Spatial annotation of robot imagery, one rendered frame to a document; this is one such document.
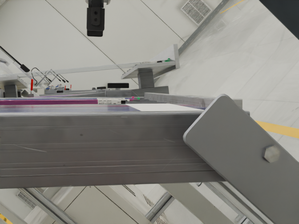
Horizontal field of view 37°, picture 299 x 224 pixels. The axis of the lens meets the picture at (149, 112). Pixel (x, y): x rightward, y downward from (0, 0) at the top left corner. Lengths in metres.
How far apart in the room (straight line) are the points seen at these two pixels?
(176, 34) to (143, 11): 0.75
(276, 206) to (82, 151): 0.16
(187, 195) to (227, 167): 1.00
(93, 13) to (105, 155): 0.47
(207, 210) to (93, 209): 0.65
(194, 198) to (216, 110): 1.02
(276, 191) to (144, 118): 0.12
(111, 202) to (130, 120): 1.52
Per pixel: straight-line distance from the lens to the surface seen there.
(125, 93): 1.06
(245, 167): 0.36
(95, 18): 0.82
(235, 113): 0.35
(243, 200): 1.18
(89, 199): 1.89
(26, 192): 1.85
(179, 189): 1.34
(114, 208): 1.90
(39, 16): 8.62
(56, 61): 8.51
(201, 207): 1.37
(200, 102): 0.53
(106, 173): 0.39
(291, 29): 1.26
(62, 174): 0.39
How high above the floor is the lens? 0.84
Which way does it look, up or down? 8 degrees down
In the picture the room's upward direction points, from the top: 48 degrees counter-clockwise
